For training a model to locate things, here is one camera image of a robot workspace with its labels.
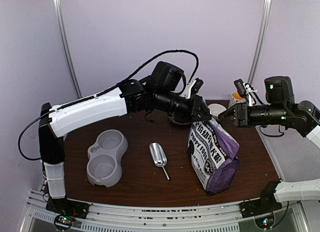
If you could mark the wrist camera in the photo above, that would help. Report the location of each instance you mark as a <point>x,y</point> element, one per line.
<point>192,88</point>
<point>246,92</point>

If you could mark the right aluminium corner post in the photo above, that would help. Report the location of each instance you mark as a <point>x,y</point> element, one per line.
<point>264,22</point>

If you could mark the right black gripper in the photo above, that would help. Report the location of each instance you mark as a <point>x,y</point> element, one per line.
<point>241,115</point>

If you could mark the aluminium front rail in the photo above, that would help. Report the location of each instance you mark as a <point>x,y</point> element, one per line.
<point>215,218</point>

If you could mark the patterned mug yellow inside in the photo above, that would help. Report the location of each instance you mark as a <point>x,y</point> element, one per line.
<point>235,98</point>

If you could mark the purple puppy food bag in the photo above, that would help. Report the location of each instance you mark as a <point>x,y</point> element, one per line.
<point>212,152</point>

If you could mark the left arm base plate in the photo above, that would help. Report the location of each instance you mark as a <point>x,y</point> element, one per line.
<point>69,208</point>

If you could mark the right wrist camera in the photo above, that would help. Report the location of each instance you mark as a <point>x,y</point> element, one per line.
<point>246,92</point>

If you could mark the aluminium corner post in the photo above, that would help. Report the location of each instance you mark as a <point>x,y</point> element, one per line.
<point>65,47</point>
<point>264,22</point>

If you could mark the left aluminium corner post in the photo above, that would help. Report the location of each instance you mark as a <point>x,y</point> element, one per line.
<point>65,47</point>

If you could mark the grey double pet bowl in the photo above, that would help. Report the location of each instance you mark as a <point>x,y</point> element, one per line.
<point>104,158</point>

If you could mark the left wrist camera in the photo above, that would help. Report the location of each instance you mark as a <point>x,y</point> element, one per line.
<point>192,88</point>

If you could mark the white ceramic bowl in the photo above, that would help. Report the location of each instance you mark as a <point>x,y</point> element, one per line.
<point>216,109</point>

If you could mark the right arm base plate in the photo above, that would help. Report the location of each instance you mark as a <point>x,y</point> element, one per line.
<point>253,208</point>

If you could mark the metal food scoop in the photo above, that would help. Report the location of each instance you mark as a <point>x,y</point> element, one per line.
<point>159,157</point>

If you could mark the red floral saucer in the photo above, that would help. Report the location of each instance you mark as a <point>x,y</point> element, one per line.
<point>179,119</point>

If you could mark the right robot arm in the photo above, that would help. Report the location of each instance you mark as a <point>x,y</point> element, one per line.
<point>280,109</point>

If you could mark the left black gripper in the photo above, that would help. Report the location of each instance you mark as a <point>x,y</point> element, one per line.
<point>198,106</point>

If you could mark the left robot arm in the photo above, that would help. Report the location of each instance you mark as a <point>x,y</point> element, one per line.
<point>156,91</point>

